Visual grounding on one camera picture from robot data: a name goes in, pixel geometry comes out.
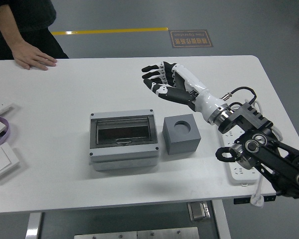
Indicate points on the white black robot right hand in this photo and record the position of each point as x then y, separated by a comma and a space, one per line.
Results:
189, 82

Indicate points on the person's right hand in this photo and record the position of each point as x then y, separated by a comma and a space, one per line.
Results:
30, 56

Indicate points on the grey enclosure box clear lid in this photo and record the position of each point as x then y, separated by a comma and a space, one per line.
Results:
124, 154

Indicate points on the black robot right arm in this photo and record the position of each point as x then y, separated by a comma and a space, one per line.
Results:
276, 154

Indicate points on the person's right forearm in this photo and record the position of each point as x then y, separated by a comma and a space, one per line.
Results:
5, 30

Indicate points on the grey cube with round hole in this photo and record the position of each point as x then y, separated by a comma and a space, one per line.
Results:
182, 144

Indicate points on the person torso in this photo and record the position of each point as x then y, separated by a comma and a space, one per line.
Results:
32, 15

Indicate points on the brown floor sign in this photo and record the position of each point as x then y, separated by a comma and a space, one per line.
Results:
190, 38

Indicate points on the purple band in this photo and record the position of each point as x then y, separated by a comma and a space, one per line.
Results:
7, 127

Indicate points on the yellow floor tape line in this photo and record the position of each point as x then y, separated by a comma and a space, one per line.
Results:
109, 31

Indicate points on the black table control panel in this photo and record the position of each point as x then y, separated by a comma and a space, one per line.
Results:
241, 201

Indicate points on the white power plug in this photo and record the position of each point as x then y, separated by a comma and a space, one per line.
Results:
256, 200

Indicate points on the white table leg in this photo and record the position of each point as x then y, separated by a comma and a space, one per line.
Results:
33, 226
221, 221

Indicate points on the metal table bracket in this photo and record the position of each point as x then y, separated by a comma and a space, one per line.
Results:
198, 211

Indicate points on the metal base plate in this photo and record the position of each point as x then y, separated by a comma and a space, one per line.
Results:
137, 234

